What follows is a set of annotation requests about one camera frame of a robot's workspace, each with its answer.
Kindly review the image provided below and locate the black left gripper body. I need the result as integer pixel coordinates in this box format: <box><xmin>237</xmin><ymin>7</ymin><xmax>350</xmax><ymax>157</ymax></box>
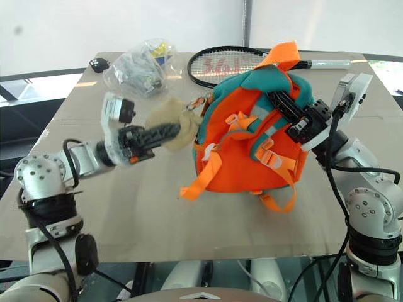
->
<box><xmin>118</xmin><ymin>125</ymin><xmax>156</xmax><ymax>164</ymax></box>

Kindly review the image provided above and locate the grey vertical pole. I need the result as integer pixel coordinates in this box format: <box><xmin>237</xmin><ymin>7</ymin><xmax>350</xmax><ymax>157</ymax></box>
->
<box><xmin>241</xmin><ymin>0</ymin><xmax>251</xmax><ymax>48</ymax></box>

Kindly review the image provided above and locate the clear plastic bag with items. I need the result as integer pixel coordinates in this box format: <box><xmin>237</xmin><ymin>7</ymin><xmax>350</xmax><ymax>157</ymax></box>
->
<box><xmin>102</xmin><ymin>38</ymin><xmax>183</xmax><ymax>99</ymax></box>

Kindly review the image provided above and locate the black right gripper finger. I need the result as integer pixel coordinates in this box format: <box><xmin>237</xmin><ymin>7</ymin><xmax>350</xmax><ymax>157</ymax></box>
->
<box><xmin>270</xmin><ymin>99</ymin><xmax>305</xmax><ymax>127</ymax></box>
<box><xmin>267</xmin><ymin>90</ymin><xmax>312</xmax><ymax>118</ymax></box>

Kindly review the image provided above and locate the silver robot torso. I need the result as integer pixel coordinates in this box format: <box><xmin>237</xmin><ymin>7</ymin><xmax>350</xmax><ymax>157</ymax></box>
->
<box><xmin>124</xmin><ymin>258</ymin><xmax>289</xmax><ymax>302</ymax></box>

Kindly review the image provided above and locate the brown cardboard table cover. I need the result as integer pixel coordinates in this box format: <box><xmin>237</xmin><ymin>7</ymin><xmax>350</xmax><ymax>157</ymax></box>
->
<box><xmin>0</xmin><ymin>51</ymin><xmax>403</xmax><ymax>264</ymax></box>

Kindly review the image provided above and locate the orange and teal backpack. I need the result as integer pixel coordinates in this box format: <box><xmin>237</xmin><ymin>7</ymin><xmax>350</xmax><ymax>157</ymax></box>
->
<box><xmin>178</xmin><ymin>40</ymin><xmax>316</xmax><ymax>214</ymax></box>

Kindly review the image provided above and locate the small black paw-print object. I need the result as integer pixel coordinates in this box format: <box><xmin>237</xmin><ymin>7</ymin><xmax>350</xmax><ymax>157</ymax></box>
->
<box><xmin>88</xmin><ymin>57</ymin><xmax>110</xmax><ymax>74</ymax></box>

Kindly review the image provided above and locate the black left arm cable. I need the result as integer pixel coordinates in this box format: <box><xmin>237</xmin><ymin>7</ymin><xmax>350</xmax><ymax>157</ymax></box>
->
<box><xmin>18</xmin><ymin>138</ymin><xmax>83</xmax><ymax>302</ymax></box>

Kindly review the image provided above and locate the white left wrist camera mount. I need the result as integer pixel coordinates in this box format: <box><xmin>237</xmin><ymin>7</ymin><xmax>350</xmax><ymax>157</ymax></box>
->
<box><xmin>99</xmin><ymin>92</ymin><xmax>137</xmax><ymax>165</ymax></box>

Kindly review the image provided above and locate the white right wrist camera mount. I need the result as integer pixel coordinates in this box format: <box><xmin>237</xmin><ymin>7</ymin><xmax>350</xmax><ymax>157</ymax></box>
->
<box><xmin>299</xmin><ymin>72</ymin><xmax>374</xmax><ymax>152</ymax></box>

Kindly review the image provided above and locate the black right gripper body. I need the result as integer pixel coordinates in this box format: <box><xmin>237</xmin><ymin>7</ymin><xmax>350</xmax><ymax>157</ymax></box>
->
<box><xmin>286</xmin><ymin>99</ymin><xmax>333</xmax><ymax>146</ymax></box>

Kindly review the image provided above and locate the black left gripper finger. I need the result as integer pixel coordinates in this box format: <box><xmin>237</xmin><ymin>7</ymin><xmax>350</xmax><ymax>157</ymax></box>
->
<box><xmin>143</xmin><ymin>122</ymin><xmax>183</xmax><ymax>138</ymax></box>
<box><xmin>145</xmin><ymin>131</ymin><xmax>181</xmax><ymax>151</ymax></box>

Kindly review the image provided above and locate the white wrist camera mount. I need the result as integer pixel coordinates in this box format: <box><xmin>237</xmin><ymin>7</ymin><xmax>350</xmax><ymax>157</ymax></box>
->
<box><xmin>299</xmin><ymin>72</ymin><xmax>374</xmax><ymax>152</ymax></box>
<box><xmin>99</xmin><ymin>92</ymin><xmax>137</xmax><ymax>165</ymax></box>

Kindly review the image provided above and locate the beige plush keychain toy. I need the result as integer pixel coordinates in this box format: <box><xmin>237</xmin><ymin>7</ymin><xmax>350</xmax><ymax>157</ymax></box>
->
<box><xmin>144</xmin><ymin>94</ymin><xmax>211</xmax><ymax>154</ymax></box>

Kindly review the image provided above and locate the black tennis racket white grip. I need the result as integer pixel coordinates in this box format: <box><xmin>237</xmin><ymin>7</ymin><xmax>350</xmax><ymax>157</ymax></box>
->
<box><xmin>186</xmin><ymin>45</ymin><xmax>352</xmax><ymax>89</ymax></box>

